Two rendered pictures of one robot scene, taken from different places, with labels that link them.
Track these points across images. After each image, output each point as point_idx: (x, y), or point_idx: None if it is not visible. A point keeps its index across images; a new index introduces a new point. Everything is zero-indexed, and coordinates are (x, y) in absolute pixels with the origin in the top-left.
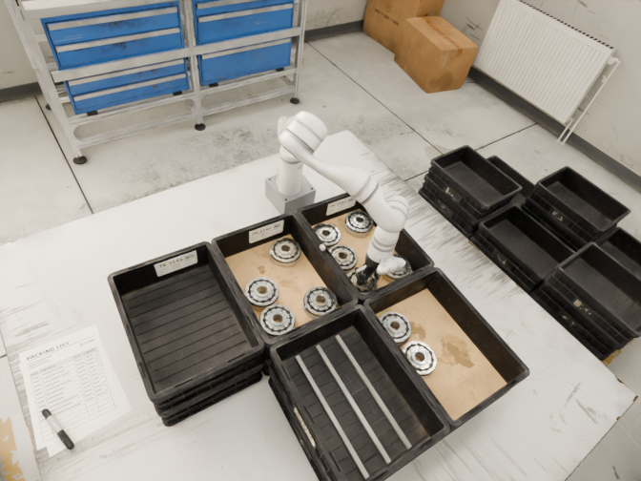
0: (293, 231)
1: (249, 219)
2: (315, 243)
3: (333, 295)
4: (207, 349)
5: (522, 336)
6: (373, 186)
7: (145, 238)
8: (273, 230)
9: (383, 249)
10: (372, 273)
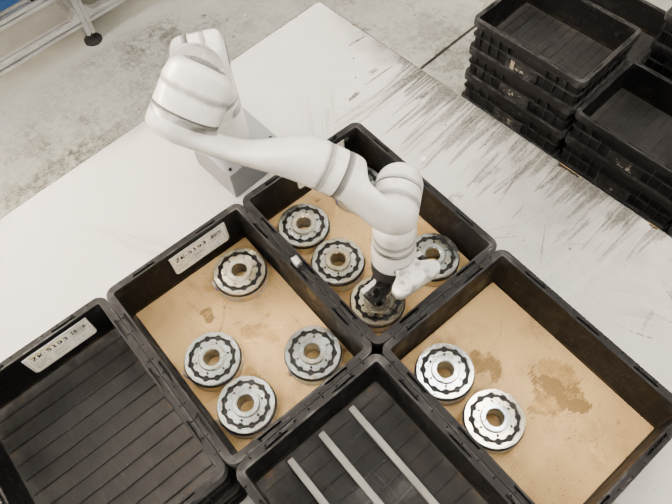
0: (247, 233)
1: (180, 213)
2: (283, 256)
3: (332, 337)
4: (143, 480)
5: (671, 318)
6: (343, 164)
7: (18, 290)
8: (211, 243)
9: (395, 256)
10: (390, 288)
